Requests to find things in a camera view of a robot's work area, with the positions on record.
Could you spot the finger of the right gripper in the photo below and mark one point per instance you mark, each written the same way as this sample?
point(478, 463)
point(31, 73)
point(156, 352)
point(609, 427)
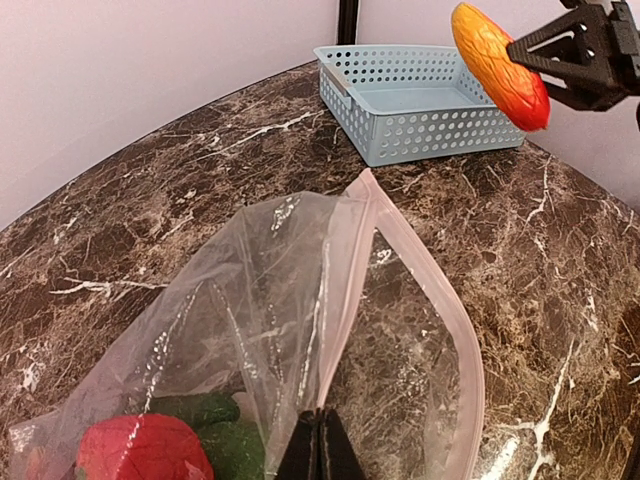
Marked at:
point(576, 36)
point(593, 87)

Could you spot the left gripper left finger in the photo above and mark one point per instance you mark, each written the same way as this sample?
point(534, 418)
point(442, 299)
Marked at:
point(301, 458)

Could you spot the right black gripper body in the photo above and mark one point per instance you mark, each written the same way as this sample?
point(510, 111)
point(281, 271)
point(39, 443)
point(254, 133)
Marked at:
point(622, 35)

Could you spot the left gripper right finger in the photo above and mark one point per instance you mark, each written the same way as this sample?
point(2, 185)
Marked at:
point(337, 458)

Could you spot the green fake avocado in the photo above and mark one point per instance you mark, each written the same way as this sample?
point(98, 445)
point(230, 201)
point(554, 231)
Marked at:
point(232, 444)

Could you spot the clear zip top bag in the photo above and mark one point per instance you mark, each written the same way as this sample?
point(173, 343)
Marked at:
point(299, 303)

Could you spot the light blue plastic basket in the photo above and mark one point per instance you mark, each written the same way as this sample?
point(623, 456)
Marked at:
point(404, 103)

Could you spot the right black frame post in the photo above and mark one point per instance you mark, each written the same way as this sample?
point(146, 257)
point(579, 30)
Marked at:
point(348, 15)

